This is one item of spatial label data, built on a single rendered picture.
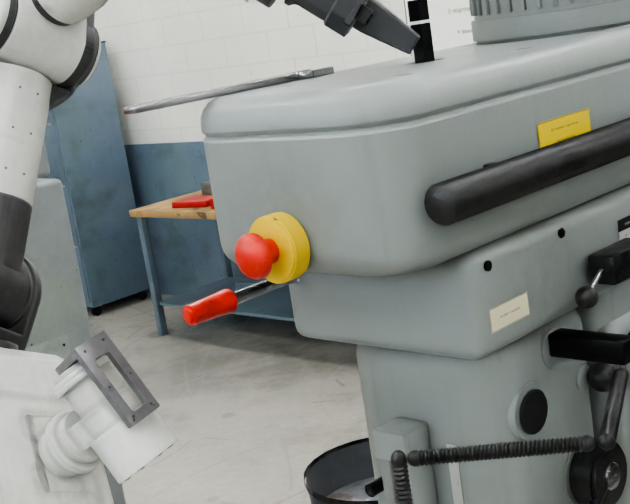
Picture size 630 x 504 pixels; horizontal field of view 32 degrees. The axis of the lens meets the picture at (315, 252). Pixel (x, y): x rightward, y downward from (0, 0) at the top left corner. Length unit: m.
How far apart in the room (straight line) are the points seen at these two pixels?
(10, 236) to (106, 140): 7.31
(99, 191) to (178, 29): 1.37
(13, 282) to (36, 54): 0.25
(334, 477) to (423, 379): 2.47
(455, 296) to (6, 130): 0.52
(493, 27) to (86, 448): 0.61
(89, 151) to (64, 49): 7.17
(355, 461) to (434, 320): 2.58
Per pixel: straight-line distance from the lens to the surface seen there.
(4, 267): 1.19
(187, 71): 8.04
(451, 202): 0.87
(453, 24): 6.36
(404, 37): 1.07
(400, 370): 1.10
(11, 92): 1.23
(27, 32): 1.23
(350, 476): 3.57
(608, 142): 1.06
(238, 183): 0.99
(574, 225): 1.10
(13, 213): 1.20
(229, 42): 7.66
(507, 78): 0.99
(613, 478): 1.18
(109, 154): 8.51
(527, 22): 1.22
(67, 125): 8.32
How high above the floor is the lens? 1.95
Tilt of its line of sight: 12 degrees down
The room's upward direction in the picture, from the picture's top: 9 degrees counter-clockwise
